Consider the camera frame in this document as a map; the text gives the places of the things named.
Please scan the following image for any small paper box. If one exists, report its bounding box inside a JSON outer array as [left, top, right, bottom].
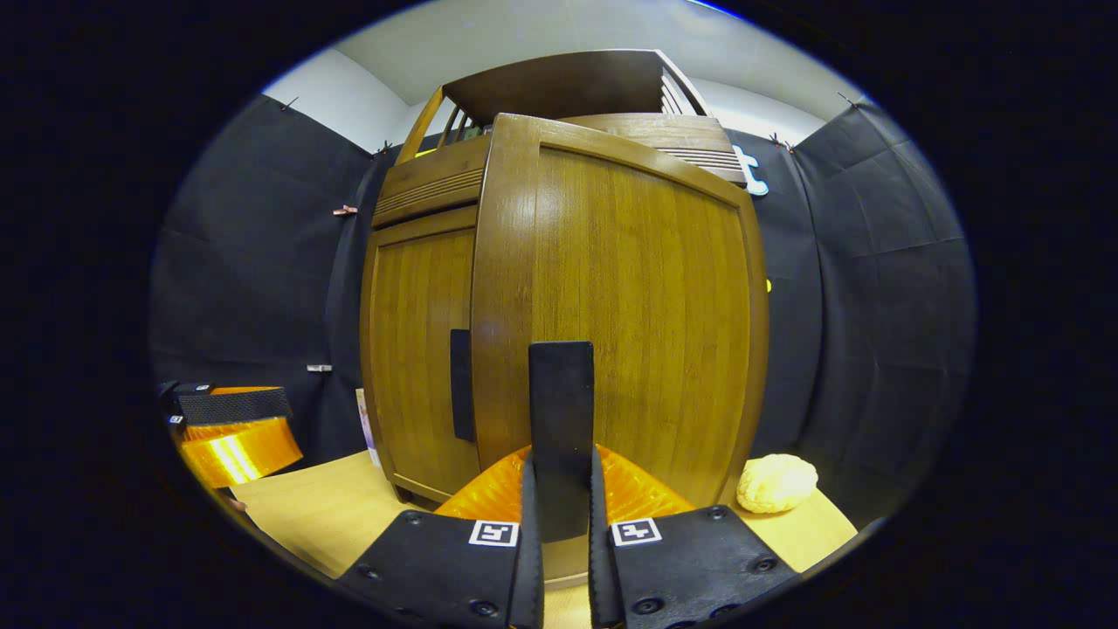
[[355, 388, 382, 468]]

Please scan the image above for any yellow lumpy ball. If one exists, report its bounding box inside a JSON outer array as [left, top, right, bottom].
[[736, 453, 820, 515]]

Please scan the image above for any black backdrop cloth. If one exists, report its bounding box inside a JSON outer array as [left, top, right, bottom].
[[148, 92, 977, 525]]

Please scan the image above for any wooden cabinet drawer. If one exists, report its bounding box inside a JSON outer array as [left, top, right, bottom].
[[371, 114, 748, 230]]

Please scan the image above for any wooden double-door shoe cabinet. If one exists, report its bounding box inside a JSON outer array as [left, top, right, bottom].
[[358, 48, 771, 516]]

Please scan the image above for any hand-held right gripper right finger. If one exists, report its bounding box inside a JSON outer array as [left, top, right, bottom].
[[587, 446, 800, 629]]

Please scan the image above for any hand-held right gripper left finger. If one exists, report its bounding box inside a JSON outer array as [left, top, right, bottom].
[[336, 446, 544, 629]]

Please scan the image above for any wooden cabinet door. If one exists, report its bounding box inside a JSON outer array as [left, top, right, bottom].
[[470, 112, 771, 543], [360, 205, 480, 503]]

